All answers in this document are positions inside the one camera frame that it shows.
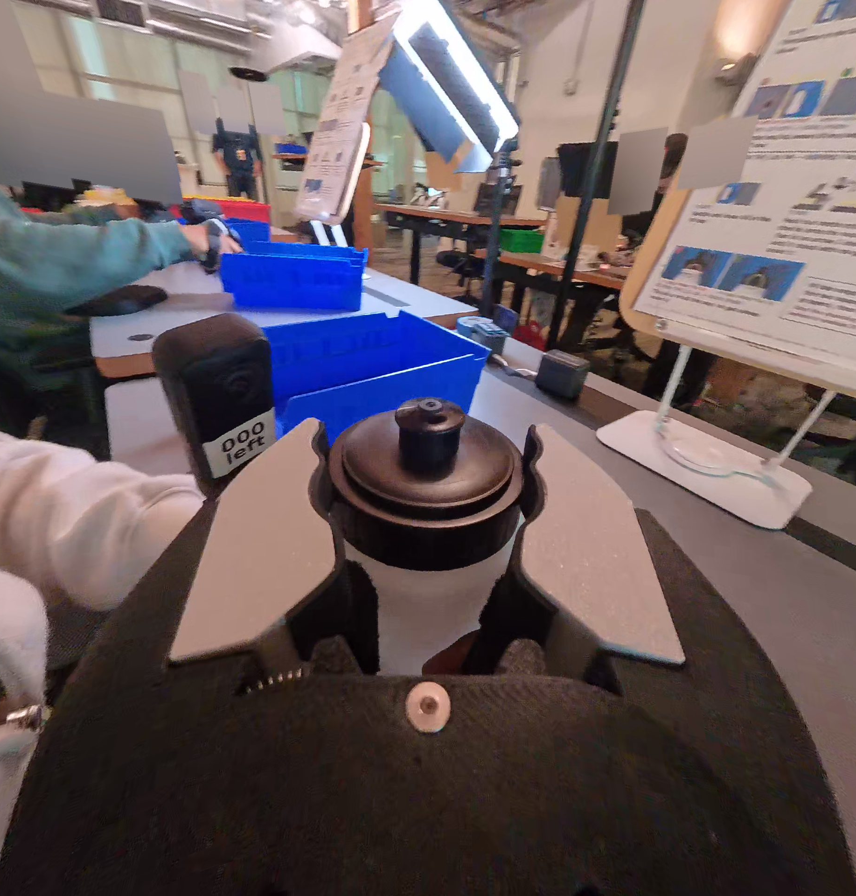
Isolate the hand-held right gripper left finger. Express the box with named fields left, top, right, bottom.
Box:
left=169, top=419, right=346, bottom=665

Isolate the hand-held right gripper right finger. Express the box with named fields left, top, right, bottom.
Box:
left=510, top=423, right=686, bottom=676

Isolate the white plastic bottle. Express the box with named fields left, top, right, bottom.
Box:
left=344, top=518, right=527, bottom=676

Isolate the black bottle lid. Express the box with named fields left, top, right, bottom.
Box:
left=327, top=398, right=525, bottom=571

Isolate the person's left forearm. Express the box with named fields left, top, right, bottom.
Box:
left=0, top=427, right=206, bottom=611

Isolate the person's right hand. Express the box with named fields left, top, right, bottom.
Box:
left=422, top=633, right=481, bottom=674

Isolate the black textured pad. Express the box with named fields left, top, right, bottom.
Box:
left=66, top=286, right=170, bottom=318

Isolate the wooden instruction board stand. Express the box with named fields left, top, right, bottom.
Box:
left=597, top=0, right=856, bottom=531
left=293, top=7, right=402, bottom=247

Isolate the red plastic bin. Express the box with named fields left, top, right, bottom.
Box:
left=179, top=197, right=272, bottom=224

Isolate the grey power adapter box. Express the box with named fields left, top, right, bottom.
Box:
left=537, top=350, right=592, bottom=401

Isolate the long wooden table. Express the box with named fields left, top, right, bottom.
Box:
left=375, top=203, right=549, bottom=281

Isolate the cardboard sheet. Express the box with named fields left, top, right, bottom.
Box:
left=552, top=196, right=623, bottom=259

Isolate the studio light panel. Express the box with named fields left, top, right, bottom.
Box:
left=377, top=0, right=522, bottom=176

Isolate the black monitor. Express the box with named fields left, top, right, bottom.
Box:
left=557, top=142, right=621, bottom=199

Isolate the white cable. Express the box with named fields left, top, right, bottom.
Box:
left=489, top=352, right=541, bottom=384

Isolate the wooden post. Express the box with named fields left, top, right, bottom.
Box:
left=347, top=0, right=383, bottom=270

